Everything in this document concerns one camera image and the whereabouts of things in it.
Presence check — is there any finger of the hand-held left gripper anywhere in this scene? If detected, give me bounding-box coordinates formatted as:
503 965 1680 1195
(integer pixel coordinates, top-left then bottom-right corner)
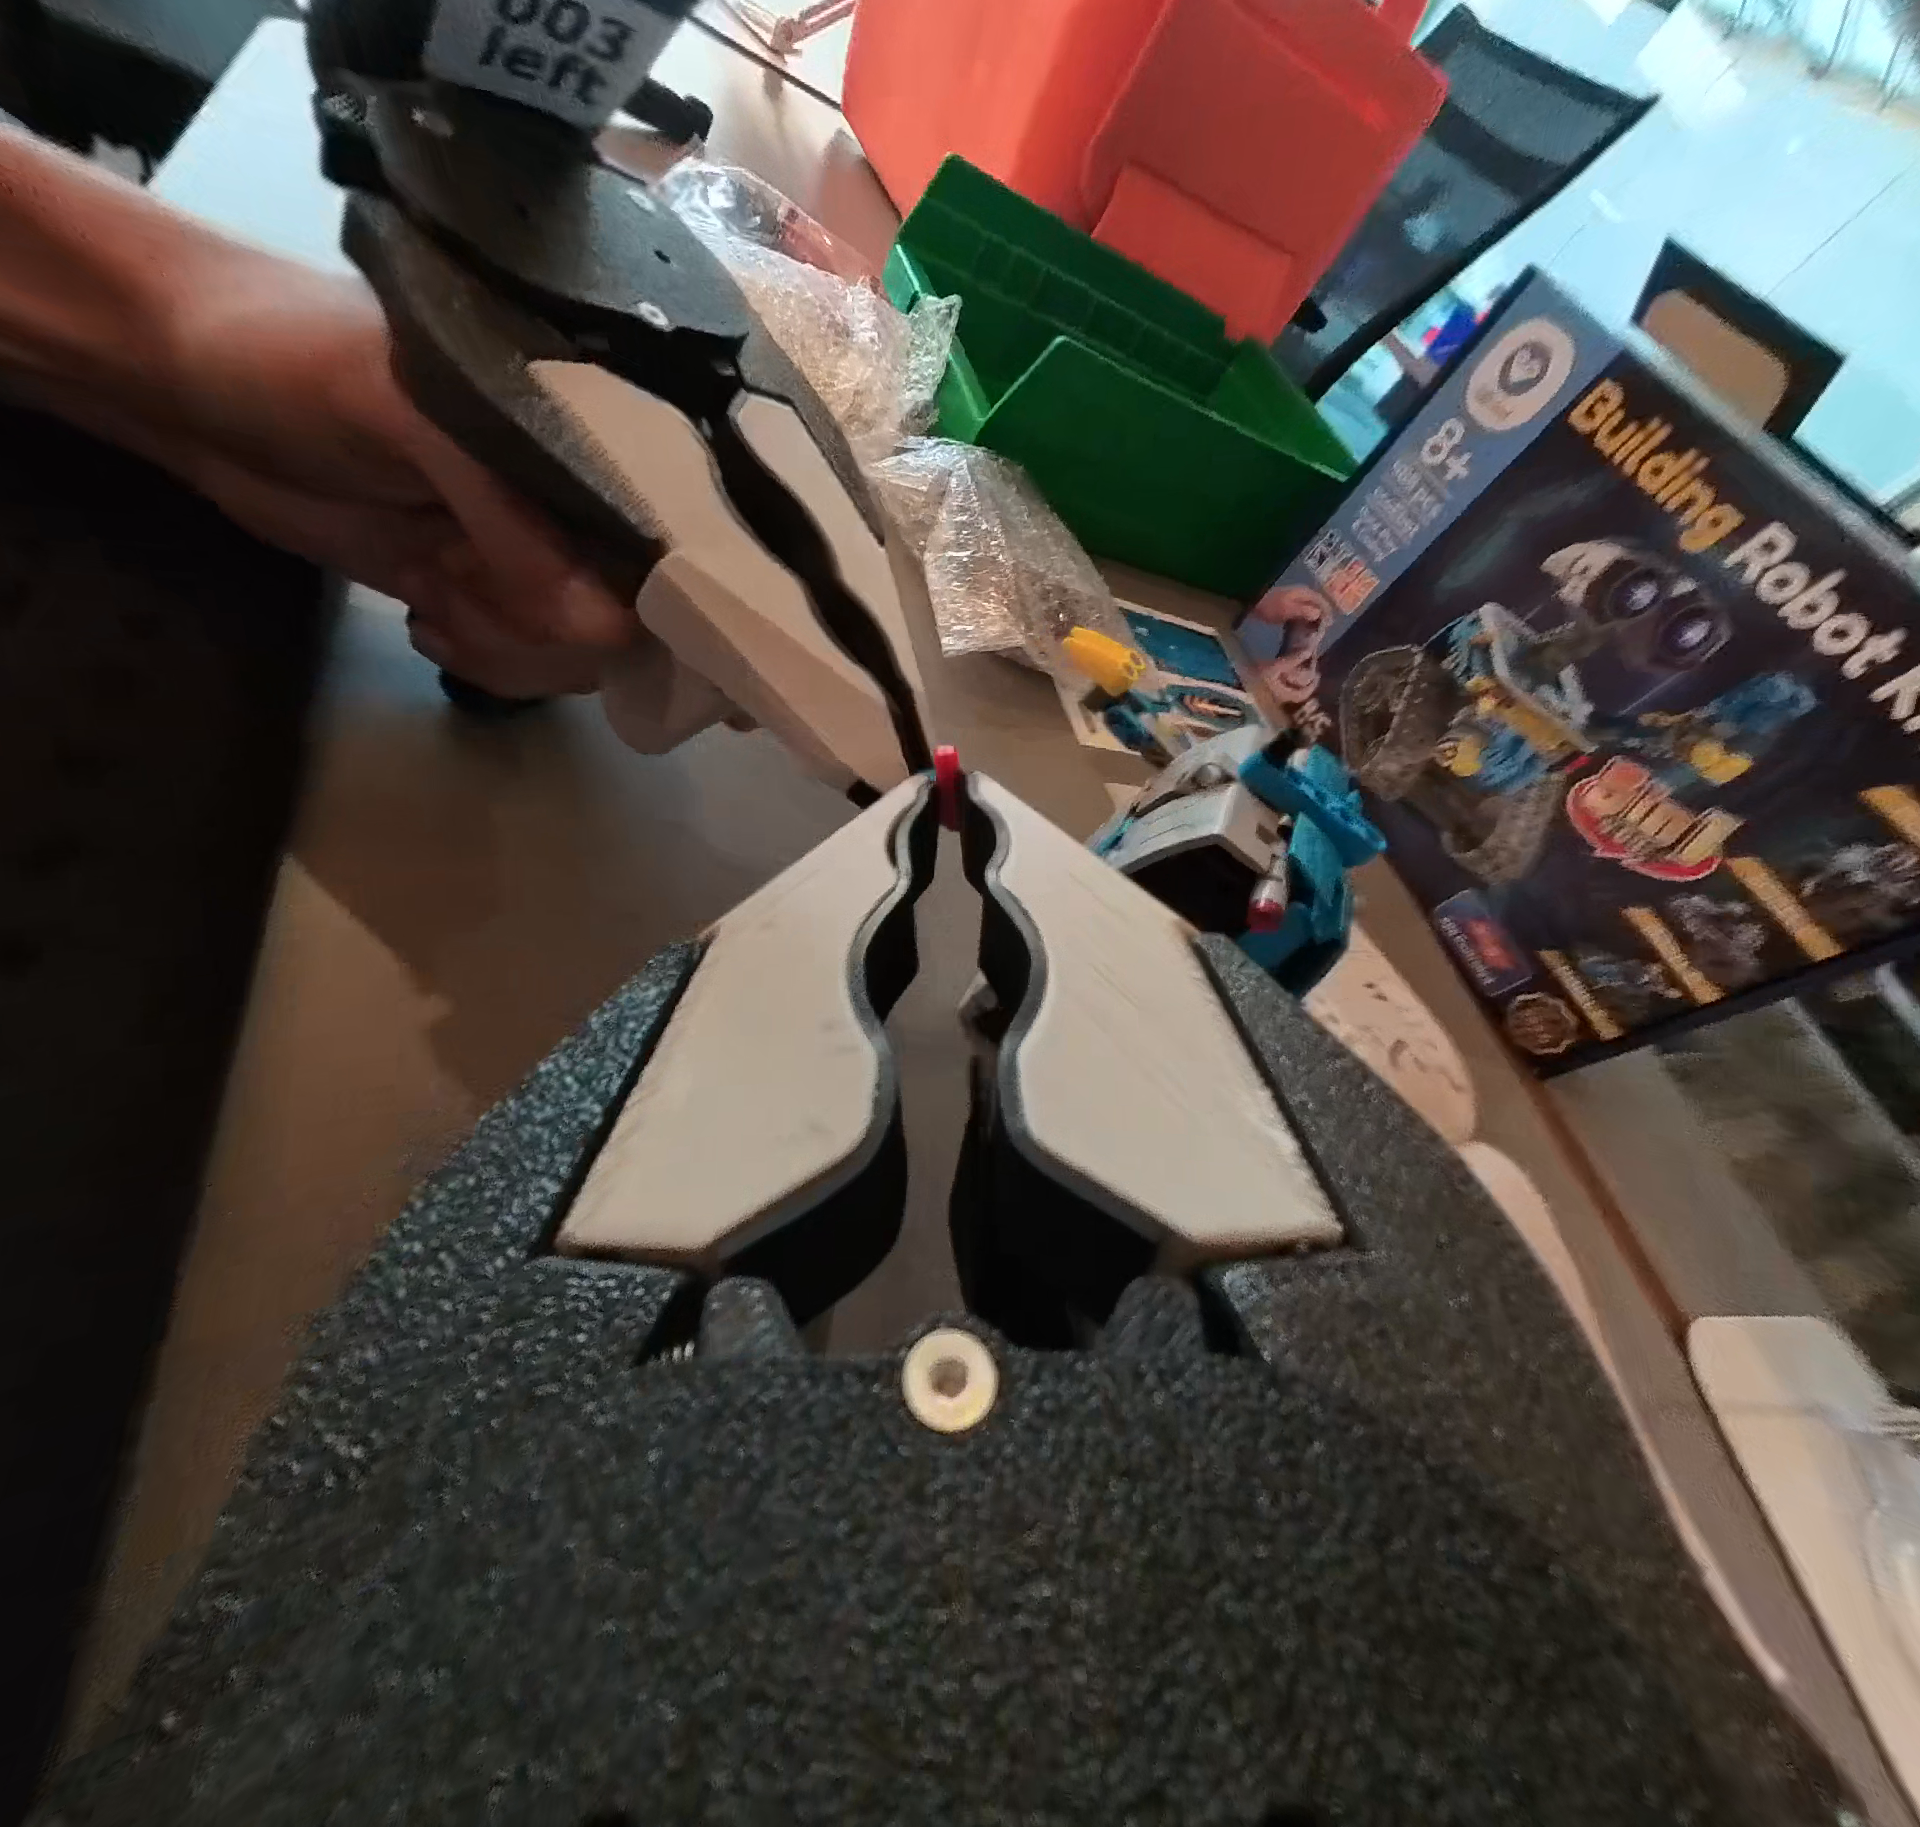
531 362 903 810
734 388 939 782

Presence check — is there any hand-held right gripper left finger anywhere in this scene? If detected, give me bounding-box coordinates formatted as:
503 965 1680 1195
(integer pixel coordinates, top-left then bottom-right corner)
554 778 943 1267

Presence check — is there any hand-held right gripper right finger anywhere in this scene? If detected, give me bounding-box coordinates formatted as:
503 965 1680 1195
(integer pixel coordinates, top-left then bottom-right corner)
957 771 1343 1274

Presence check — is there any grey blue brick robot model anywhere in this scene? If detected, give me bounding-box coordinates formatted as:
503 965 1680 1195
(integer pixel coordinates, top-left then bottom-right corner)
1062 628 1389 996

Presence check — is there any person's left forearm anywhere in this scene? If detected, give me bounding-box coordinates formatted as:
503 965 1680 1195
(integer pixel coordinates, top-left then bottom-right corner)
0 133 391 569

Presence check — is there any person's left hand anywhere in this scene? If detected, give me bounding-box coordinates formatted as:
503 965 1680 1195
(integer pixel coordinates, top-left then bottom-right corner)
299 348 647 720

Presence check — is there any bubble wrap bag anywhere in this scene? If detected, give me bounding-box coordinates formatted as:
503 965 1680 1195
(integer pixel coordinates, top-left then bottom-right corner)
659 159 961 440
870 439 1112 666

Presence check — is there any green plastic bin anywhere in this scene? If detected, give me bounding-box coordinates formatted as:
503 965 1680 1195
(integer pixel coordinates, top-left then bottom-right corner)
885 153 1358 601

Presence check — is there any metal laptop stand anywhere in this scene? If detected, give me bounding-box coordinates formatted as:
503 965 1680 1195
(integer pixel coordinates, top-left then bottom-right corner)
690 0 864 111

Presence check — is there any sticker sheet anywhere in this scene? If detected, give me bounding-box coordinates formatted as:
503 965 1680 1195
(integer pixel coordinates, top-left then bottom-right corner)
1072 613 1276 764

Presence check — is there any orange storage box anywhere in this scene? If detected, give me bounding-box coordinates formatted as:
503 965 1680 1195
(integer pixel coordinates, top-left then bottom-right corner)
842 0 1453 345

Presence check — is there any dark perforated chair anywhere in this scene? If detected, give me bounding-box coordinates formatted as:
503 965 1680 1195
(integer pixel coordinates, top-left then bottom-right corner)
0 403 339 1783

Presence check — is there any dark blue robot kit box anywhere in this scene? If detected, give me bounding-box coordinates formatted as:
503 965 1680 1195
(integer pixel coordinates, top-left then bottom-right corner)
1237 267 1920 1080

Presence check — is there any black mesh chair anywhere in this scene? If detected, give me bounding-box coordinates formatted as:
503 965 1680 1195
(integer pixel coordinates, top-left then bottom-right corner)
1274 4 1659 397

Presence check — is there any instruction booklet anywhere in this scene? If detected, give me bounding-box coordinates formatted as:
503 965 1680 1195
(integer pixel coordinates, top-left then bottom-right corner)
1305 934 1920 1827

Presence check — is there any black framed tan panel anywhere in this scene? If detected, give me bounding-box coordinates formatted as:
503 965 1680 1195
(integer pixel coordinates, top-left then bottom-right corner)
1627 239 1846 437

